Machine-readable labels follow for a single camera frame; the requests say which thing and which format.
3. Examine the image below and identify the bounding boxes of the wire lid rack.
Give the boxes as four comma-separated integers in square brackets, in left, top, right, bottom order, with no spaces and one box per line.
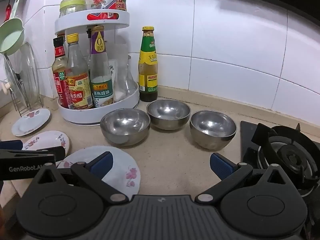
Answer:
[11,87,45,117]

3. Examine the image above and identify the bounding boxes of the green saucepan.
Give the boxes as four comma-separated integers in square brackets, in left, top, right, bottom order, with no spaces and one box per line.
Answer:
[0,0,25,56]

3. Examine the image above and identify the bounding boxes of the glass pot lid beige knob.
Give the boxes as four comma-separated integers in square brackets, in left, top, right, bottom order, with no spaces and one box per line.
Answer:
[0,54,23,107]

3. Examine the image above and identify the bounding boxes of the yellow cap vinegar bottle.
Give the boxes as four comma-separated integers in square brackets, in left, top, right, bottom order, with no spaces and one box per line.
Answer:
[65,33,93,110]

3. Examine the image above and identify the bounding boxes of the clear glass flask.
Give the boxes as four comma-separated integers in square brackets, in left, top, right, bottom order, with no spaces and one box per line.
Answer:
[114,42,137,101]

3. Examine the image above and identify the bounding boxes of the red blue seasoning packet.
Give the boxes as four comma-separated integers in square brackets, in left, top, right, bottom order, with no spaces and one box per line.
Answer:
[87,0,120,21]

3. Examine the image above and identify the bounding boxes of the green yellow label sauce bottle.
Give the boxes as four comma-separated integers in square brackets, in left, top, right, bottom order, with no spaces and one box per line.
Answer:
[138,26,158,102]

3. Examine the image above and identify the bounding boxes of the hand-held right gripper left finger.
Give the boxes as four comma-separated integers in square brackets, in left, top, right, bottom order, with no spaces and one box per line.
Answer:
[31,152,128,203]

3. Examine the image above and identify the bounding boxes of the green lid jar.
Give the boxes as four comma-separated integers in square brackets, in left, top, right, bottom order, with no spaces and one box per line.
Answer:
[59,0,87,18]

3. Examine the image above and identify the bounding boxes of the white two-tier seasoning rack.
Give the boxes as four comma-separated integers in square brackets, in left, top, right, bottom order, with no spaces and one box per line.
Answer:
[54,9,140,125]

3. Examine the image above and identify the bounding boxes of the small white plate red flowers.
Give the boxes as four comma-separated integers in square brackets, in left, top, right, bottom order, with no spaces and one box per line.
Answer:
[11,108,51,137]

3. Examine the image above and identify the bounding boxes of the red label sauce bottle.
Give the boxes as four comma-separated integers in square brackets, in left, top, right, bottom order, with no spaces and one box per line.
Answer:
[52,37,69,109]

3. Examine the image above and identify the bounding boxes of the white plate red pink flowers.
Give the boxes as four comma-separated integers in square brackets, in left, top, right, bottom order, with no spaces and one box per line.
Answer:
[22,130,70,158]

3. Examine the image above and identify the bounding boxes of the large white plate pink flowers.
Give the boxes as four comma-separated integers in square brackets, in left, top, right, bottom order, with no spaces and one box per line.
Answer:
[55,145,141,195]

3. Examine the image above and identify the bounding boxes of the black gas stove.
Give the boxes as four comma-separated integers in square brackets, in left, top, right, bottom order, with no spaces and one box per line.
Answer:
[240,120,320,240]

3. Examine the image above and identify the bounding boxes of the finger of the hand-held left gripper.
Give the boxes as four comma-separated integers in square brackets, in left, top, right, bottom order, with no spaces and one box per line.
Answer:
[24,146,66,163]
[0,140,24,151]

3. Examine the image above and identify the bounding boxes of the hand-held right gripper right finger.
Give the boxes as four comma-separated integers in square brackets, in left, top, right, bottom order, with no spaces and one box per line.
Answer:
[195,152,297,203]

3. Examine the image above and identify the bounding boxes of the steel bowl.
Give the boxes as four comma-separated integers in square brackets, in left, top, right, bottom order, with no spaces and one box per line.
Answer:
[100,108,151,147]
[189,110,237,150]
[146,99,191,131]

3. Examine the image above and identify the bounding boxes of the purple green label bottle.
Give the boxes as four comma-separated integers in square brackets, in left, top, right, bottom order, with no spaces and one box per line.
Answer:
[89,25,115,108]

